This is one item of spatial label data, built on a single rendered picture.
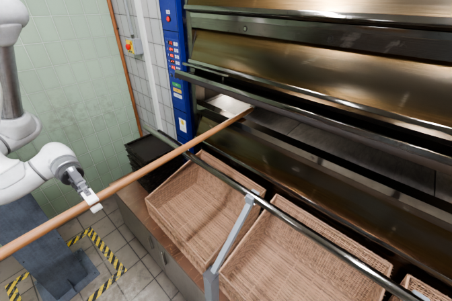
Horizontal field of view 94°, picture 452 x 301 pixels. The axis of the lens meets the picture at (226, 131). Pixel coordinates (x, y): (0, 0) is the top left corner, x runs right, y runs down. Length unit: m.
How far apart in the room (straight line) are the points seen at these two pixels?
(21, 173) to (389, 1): 1.30
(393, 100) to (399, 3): 0.27
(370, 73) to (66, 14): 1.80
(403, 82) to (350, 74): 0.15
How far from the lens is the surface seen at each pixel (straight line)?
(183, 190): 1.60
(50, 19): 1.91
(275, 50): 0.97
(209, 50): 1.19
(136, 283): 2.00
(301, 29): 0.90
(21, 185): 1.07
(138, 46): 1.73
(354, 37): 0.84
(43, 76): 1.94
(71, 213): 0.83
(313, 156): 1.03
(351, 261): 0.75
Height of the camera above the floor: 1.77
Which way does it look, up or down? 32 degrees down
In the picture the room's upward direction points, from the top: 1 degrees clockwise
